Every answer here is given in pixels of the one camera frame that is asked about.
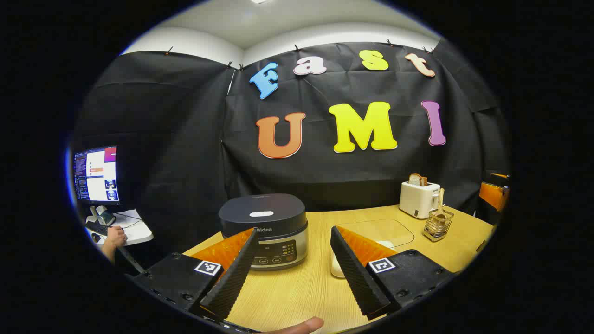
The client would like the black silver rice cooker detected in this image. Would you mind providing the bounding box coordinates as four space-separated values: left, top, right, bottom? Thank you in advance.
218 194 309 270

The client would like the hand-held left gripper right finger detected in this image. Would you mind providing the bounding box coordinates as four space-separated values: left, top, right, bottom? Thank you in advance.
330 226 455 321

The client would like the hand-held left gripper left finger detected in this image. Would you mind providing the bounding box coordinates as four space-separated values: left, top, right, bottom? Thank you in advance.
132 227 259 321

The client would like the black backdrop cloth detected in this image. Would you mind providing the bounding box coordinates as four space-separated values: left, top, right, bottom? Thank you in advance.
74 41 511 270

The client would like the white side table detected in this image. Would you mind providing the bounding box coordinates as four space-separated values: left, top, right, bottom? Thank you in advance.
86 209 154 274

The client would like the white toaster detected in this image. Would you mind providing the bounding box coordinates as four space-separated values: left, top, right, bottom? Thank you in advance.
399 180 441 219

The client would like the wooden spoon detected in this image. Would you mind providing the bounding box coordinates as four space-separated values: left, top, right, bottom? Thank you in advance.
434 188 448 228

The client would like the metal wire chopstick holder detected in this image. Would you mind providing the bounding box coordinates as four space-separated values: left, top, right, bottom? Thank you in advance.
422 209 453 243

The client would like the computer monitor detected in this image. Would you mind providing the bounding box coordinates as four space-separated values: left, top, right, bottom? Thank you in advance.
73 145 122 206

